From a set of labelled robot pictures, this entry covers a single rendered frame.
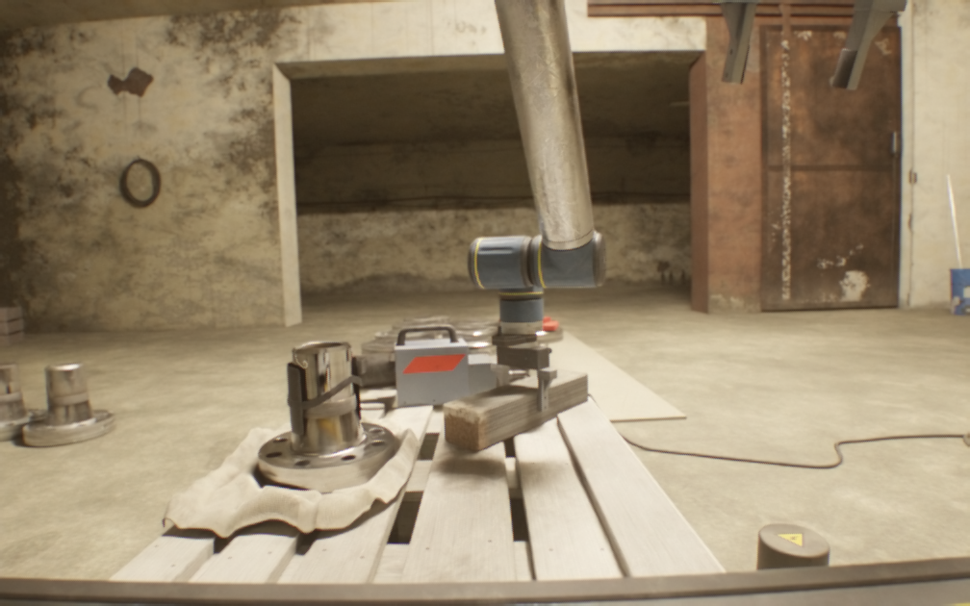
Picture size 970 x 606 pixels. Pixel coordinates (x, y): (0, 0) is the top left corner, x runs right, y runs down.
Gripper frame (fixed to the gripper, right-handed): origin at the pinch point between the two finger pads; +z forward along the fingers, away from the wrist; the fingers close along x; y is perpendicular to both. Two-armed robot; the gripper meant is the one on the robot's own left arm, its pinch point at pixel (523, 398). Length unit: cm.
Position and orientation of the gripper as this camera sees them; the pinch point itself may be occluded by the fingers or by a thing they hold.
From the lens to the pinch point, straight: 126.2
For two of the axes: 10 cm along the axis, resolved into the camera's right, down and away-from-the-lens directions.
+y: 6.7, -0.8, 7.4
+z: 0.3, 10.0, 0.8
